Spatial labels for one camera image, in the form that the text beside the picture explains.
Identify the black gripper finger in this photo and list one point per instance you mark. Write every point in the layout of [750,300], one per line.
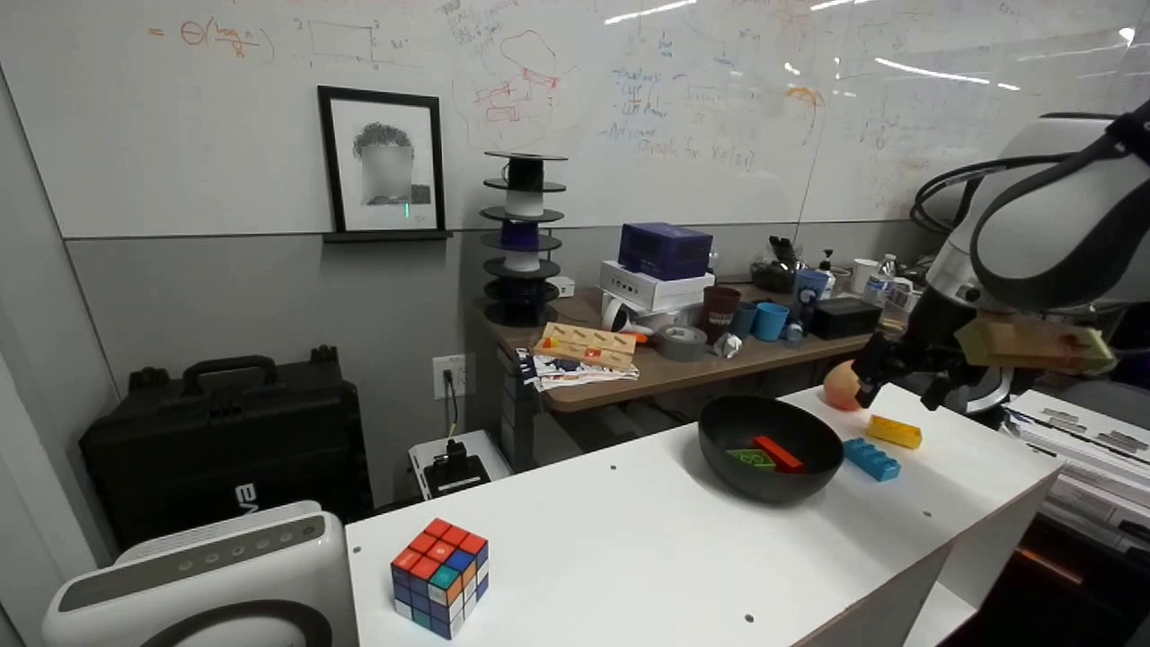
[877,363]

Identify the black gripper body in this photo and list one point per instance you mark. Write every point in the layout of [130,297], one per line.
[929,361]

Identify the yellow toy brick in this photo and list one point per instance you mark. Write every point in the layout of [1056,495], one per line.
[892,432]

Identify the blue toy brick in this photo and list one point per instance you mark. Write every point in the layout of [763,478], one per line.
[875,463]

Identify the red toy brick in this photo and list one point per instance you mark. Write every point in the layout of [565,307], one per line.
[782,454]

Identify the green toy brick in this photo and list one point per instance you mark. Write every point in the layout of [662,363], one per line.
[751,458]

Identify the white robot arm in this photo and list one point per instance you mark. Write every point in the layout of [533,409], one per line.
[1039,234]

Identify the black bowl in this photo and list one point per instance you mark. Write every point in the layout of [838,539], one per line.
[732,421]

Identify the toy peach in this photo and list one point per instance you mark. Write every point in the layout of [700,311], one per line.
[842,385]

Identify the black box on desk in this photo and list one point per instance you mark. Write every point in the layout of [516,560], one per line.
[842,318]

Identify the blue cup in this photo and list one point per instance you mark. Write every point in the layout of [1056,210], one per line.
[770,320]

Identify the wooden desk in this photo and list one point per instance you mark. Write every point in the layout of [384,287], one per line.
[654,375]

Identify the dark brown cup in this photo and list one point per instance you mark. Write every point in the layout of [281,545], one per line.
[720,305]

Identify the purple box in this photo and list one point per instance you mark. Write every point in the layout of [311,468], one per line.
[662,248]

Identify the white box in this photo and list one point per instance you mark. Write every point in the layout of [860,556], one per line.
[644,291]

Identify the wooden puzzle board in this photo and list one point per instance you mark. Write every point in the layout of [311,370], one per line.
[585,348]

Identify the white shelf table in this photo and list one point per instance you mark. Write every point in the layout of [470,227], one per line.
[639,547]

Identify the stack of filament spools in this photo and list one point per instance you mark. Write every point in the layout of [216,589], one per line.
[523,273]

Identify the white device on floor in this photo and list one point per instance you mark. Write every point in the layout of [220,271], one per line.
[450,465]

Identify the Rubik's cube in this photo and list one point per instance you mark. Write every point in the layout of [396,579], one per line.
[439,577]

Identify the framed picture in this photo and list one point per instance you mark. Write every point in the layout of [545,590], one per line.
[381,164]

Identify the white air purifier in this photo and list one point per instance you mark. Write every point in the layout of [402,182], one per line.
[261,579]

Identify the black hard case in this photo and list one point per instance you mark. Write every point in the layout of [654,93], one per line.
[226,436]

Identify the wrist camera mount plate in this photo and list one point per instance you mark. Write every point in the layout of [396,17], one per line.
[1032,348]

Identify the grey duct tape roll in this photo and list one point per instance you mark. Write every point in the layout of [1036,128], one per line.
[680,342]

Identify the wall power outlet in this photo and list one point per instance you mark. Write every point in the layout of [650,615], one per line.
[446,375]

